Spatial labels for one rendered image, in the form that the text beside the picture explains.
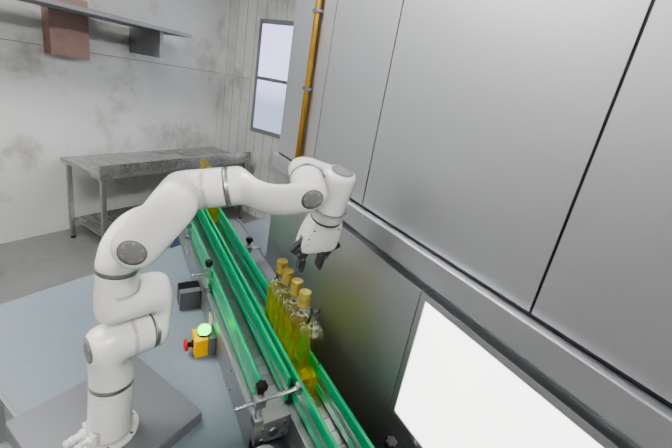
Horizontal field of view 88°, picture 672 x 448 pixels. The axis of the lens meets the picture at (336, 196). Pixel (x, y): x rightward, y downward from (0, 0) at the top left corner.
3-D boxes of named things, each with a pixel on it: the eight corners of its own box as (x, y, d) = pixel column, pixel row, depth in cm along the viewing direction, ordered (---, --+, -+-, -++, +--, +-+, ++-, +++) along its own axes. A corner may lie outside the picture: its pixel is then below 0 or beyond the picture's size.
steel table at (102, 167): (244, 218, 425) (251, 151, 400) (102, 262, 288) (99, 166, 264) (209, 202, 453) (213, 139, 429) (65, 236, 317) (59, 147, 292)
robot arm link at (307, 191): (229, 192, 80) (319, 183, 84) (227, 227, 69) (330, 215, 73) (223, 159, 75) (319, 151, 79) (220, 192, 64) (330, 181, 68)
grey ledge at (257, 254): (305, 342, 129) (309, 317, 126) (283, 348, 125) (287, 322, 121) (236, 233, 205) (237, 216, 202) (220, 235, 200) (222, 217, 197)
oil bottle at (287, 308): (297, 362, 107) (307, 303, 101) (280, 367, 104) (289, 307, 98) (290, 349, 112) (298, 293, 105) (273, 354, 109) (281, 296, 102)
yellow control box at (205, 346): (215, 354, 121) (216, 337, 119) (192, 360, 117) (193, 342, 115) (211, 341, 127) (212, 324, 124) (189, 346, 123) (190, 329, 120)
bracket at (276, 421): (288, 435, 91) (292, 415, 89) (254, 449, 86) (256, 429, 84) (283, 423, 94) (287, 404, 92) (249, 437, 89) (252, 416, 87)
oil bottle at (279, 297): (289, 349, 111) (298, 293, 105) (272, 354, 108) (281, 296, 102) (282, 338, 116) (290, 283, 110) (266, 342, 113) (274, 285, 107)
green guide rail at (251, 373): (261, 409, 90) (264, 385, 87) (257, 410, 89) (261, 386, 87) (174, 189, 229) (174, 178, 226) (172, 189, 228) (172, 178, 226)
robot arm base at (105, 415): (78, 477, 76) (79, 422, 72) (54, 440, 82) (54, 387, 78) (148, 429, 89) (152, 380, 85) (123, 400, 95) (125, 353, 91)
